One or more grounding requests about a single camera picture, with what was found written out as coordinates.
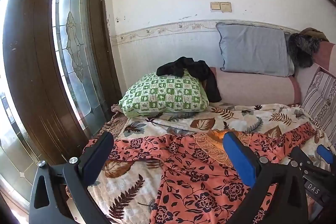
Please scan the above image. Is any pink sofa backrest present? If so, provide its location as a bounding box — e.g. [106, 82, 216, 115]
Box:
[293, 42, 336, 109]

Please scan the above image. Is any green checked pillow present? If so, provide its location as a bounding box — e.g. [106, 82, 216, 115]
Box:
[119, 69, 210, 117]

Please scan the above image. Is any brown ruffled sofa cover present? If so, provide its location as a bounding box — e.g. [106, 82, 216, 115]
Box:
[104, 105, 130, 139]

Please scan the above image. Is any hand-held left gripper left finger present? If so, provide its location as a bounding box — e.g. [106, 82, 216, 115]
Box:
[28, 132, 114, 224]

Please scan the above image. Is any pink bolster cushion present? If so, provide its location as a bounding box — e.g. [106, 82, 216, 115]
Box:
[209, 67, 301, 105]

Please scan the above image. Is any olive brown cloth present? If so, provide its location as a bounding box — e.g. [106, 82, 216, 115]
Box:
[301, 27, 330, 43]

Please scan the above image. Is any dark grey furry cloth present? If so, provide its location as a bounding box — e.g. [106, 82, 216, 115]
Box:
[286, 33, 321, 68]

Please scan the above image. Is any orange floral garment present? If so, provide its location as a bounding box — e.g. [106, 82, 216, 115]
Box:
[83, 122, 317, 224]

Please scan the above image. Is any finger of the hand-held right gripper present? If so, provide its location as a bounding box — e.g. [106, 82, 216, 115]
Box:
[316, 144, 332, 171]
[289, 146, 310, 174]

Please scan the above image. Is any brown door with stained glass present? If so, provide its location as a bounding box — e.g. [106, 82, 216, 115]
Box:
[0, 0, 57, 214]
[2, 0, 124, 165]

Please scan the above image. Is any blue grey pillow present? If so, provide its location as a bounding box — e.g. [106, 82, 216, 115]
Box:
[216, 22, 295, 77]

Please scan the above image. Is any striped cushion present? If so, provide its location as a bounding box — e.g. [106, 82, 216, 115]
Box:
[301, 68, 336, 140]

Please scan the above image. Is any leaf printed blanket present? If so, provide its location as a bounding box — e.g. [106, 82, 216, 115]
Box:
[88, 103, 336, 224]

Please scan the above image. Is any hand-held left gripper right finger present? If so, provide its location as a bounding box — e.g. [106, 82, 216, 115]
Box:
[223, 132, 311, 224]

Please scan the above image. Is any black garment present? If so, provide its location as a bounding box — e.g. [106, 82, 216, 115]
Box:
[156, 56, 222, 103]

